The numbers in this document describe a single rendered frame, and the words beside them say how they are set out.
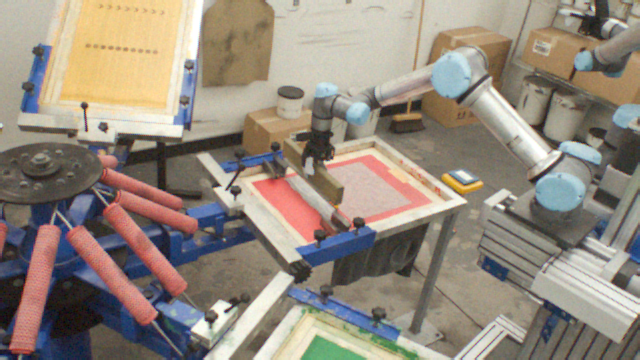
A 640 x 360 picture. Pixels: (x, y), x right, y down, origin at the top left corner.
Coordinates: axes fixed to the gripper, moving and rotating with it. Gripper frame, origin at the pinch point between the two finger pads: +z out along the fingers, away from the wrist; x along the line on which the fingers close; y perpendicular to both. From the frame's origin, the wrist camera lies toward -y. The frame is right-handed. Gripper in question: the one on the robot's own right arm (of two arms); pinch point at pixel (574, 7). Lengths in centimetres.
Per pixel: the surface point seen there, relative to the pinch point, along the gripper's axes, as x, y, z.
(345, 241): -120, 51, -51
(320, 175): -121, 39, -28
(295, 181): -123, 55, -6
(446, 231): -55, 93, -15
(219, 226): -159, 47, -33
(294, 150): -125, 38, -11
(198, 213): -165, 42, -32
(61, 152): -198, 9, -35
